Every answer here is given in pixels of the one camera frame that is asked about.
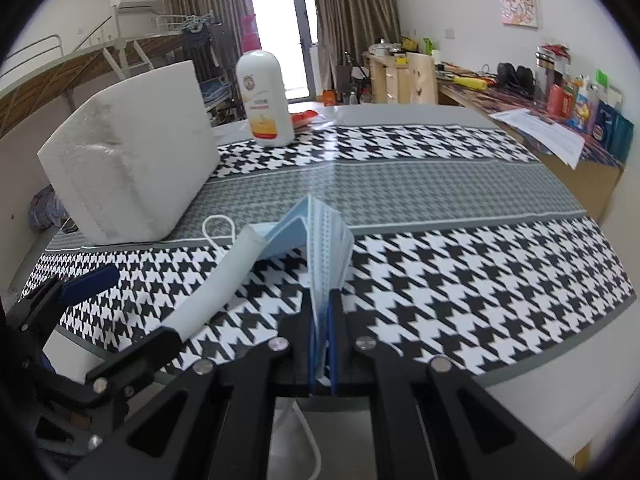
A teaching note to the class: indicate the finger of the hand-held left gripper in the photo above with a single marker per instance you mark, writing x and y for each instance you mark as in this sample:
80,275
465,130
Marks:
92,282
140,360

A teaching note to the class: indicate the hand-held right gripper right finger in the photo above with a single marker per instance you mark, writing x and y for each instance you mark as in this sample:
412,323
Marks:
350,365

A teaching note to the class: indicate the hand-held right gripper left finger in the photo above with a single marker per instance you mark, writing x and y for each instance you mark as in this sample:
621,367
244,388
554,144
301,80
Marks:
292,360

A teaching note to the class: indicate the blue face mask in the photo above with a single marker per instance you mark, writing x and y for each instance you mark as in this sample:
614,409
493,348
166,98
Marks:
320,240

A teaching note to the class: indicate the white foam box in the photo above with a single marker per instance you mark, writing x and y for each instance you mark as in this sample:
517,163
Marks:
135,160

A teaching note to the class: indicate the blue star print quilt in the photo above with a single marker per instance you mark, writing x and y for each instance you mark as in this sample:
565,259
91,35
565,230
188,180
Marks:
47,210

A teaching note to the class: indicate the grey metal bunk bed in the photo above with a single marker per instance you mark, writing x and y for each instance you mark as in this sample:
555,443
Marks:
40,85
165,25

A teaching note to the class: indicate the small red packet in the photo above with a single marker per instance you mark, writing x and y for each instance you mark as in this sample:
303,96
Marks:
305,119

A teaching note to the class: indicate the white red pump lotion bottle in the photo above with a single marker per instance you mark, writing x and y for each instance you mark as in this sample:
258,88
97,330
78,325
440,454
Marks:
262,95

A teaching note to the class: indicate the hanging dark clothes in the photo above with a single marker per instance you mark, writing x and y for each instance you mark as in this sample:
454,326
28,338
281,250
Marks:
200,50

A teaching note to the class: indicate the orange bag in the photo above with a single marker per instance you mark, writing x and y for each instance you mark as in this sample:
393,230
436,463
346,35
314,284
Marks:
330,97

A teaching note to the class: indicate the white air conditioner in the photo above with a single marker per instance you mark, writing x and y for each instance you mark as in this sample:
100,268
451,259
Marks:
135,0

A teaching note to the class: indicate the light wooden drawer desk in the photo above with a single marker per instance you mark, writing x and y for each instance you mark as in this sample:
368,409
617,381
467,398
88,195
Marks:
387,80

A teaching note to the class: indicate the grey shopping bag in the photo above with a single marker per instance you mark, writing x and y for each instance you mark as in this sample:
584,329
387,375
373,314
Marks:
350,75

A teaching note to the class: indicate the long wooden desk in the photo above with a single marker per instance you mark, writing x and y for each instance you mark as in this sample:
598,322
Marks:
575,180

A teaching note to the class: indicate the wooden smiley face chair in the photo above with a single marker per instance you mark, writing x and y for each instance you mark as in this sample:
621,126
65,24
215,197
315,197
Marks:
422,80

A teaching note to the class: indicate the printed paper sheets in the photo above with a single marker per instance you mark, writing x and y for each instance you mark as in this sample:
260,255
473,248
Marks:
545,130

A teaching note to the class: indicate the yellow tube on desk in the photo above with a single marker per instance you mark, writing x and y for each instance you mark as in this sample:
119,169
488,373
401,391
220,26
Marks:
470,83

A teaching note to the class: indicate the glass balcony door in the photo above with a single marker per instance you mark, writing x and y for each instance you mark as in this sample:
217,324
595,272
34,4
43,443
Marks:
285,25

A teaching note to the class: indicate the black headphones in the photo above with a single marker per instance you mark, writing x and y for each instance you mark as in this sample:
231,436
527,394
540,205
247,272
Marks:
515,77

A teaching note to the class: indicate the red container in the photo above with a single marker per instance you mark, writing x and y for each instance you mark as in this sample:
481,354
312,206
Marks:
559,101

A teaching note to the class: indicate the teal boxes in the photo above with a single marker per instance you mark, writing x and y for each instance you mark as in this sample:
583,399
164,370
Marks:
615,132

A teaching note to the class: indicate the steel thermos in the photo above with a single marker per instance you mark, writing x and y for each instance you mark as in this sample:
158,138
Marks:
545,65

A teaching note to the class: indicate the pink cartoon wall poster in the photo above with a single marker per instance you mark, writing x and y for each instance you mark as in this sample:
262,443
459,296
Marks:
520,2

